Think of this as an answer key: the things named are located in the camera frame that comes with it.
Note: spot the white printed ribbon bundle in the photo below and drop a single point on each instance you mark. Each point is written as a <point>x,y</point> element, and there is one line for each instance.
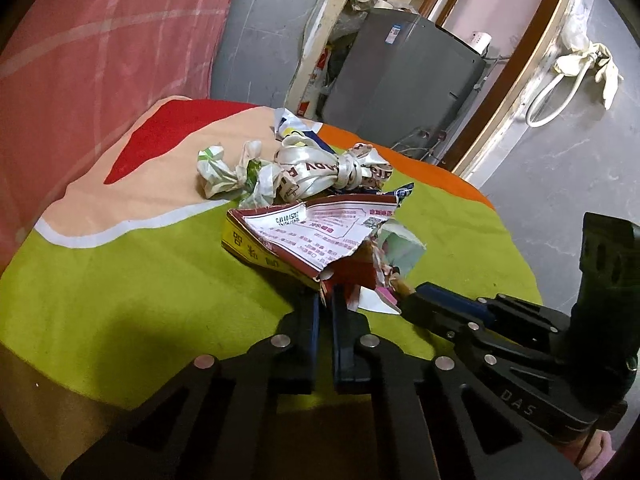
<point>320,170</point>

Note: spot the dry twigs with red buds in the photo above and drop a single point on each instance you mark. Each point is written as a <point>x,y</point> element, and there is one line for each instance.
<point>425,147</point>

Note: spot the blue white plastic bag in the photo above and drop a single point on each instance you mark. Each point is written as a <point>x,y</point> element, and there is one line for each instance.
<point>295,127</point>

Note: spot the red white sack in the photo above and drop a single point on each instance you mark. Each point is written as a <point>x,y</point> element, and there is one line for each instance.
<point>312,82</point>

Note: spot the white rubber gloves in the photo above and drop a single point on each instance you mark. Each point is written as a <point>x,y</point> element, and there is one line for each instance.
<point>600,62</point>

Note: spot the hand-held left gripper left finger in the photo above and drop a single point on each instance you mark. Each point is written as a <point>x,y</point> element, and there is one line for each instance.
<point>314,325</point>

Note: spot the brown wooden door frame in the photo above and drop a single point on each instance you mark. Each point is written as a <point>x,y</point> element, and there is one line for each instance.
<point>520,55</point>

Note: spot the crumpled white green plastic bag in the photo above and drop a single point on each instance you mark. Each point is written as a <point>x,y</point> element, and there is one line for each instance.
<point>217,172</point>

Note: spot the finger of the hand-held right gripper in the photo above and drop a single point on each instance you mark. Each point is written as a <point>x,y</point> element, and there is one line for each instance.
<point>445,296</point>
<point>435,320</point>

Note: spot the torn red white packaging bag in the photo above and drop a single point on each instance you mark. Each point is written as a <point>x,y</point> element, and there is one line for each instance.
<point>310,232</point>

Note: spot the colourful striped blanket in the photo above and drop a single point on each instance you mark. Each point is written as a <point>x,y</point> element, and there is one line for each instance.
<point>150,270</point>

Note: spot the dark blue wrapper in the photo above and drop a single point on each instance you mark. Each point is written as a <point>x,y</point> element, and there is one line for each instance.
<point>400,195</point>

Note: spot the pink plaid blanket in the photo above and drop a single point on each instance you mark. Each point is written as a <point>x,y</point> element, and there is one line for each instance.
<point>100,85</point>

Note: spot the person's right forearm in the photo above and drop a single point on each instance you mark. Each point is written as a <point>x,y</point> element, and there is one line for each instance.
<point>599,460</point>

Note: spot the pale green pink wrapper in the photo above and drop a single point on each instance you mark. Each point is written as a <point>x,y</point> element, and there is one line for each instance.
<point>400,245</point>

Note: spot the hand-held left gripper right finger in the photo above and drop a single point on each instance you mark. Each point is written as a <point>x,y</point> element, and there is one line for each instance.
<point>340,345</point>

